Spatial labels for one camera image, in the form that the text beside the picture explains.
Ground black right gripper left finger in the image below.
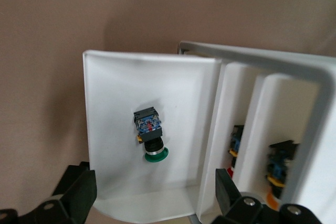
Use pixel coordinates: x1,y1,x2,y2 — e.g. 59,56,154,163
0,161,98,224

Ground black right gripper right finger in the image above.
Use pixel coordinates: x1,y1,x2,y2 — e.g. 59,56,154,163
207,168,324,224

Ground green push button switch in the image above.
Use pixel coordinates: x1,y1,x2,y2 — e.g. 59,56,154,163
133,106,170,164

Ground white plastic drawer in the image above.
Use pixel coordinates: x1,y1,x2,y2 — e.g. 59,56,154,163
82,49,224,222

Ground white drawer cabinet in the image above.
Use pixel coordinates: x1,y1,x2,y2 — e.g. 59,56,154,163
177,40,336,224

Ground orange push button switch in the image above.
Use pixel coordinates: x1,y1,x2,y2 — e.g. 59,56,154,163
265,140,301,210

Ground red push button switch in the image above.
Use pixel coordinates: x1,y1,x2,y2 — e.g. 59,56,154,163
226,124,246,180

